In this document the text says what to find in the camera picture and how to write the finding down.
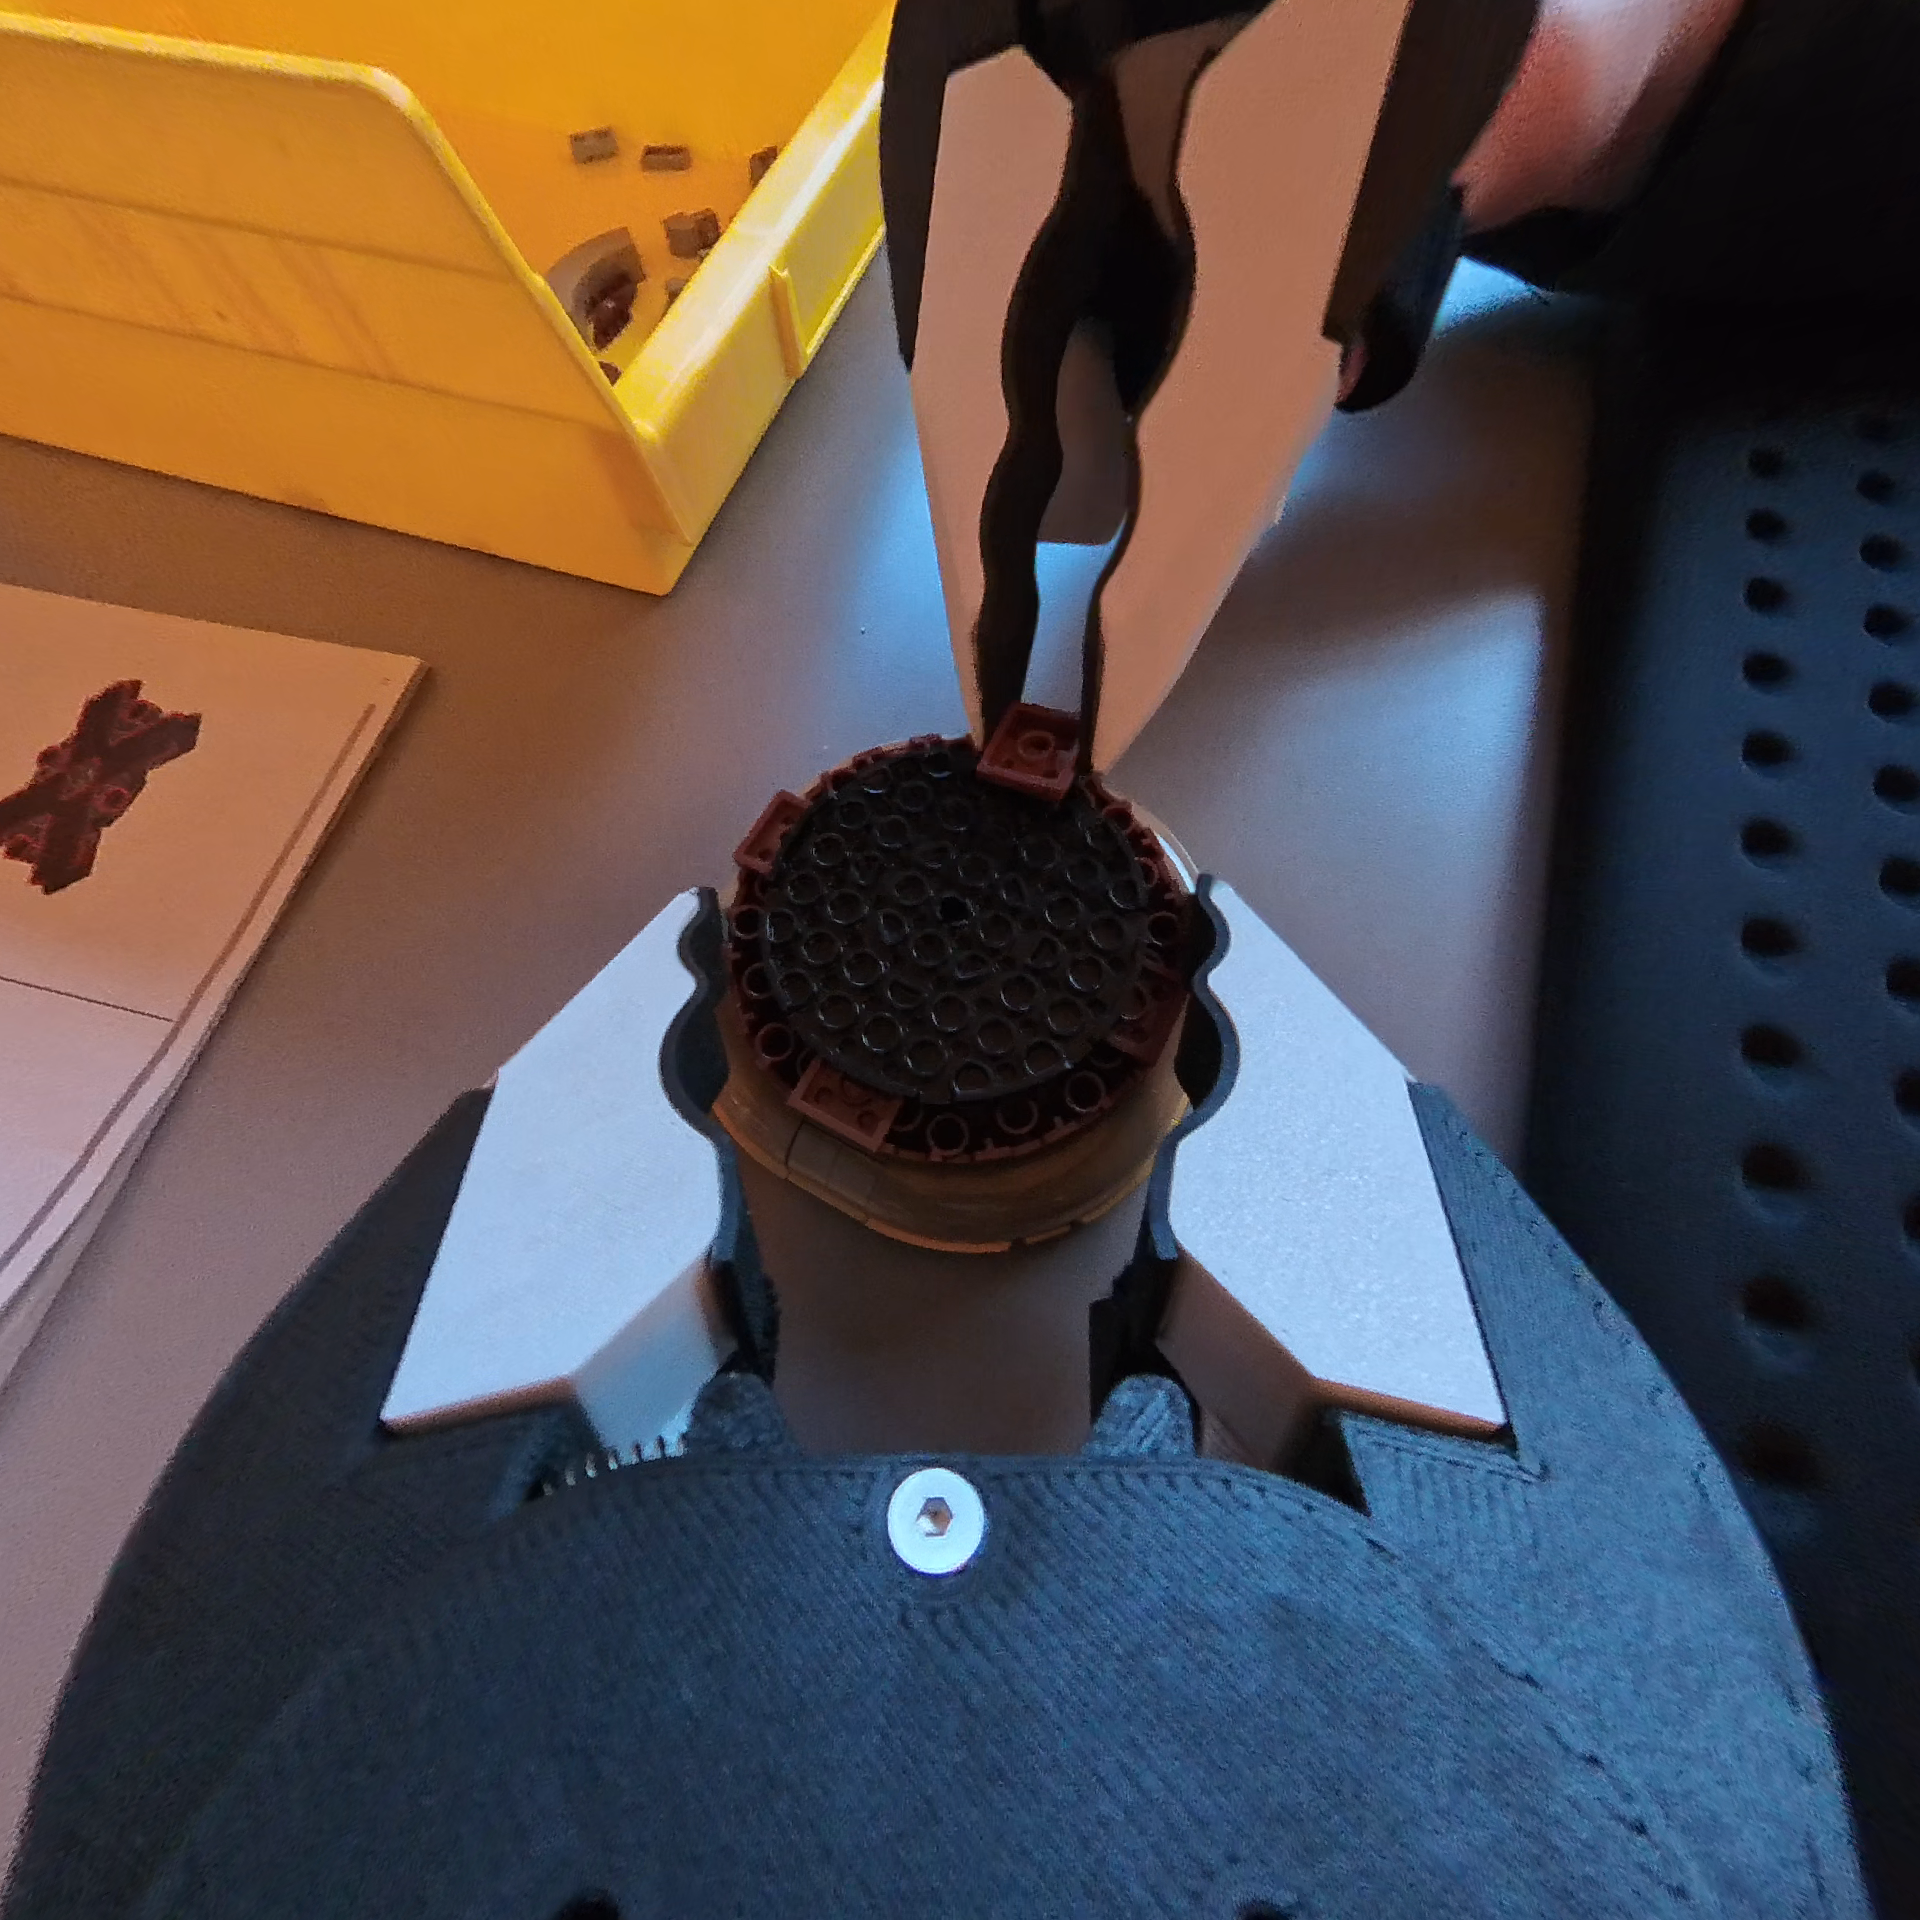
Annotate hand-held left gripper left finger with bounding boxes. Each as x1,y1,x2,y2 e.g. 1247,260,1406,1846
379,885,782,1450

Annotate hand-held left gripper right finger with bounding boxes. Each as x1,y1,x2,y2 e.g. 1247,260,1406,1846
1092,878,1510,1472

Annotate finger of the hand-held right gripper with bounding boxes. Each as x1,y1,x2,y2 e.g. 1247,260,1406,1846
904,41,1113,737
1038,0,1424,776

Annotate round toy brick model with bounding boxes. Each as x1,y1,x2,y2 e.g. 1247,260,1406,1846
705,701,1202,1258

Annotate yellow plastic bin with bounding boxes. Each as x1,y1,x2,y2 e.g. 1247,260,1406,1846
0,0,904,597

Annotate person's right forearm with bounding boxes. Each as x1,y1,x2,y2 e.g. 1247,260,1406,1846
1464,0,1920,400

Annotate person's right hand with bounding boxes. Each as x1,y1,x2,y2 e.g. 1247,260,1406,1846
1452,0,1748,230

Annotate scattered loose toy bricks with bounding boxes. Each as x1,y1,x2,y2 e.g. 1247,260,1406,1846
546,124,782,385

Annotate black dotted mat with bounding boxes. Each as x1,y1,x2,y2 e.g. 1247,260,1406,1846
1530,269,1920,1920

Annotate open instruction booklet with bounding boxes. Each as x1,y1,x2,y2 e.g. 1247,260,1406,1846
0,585,433,1390

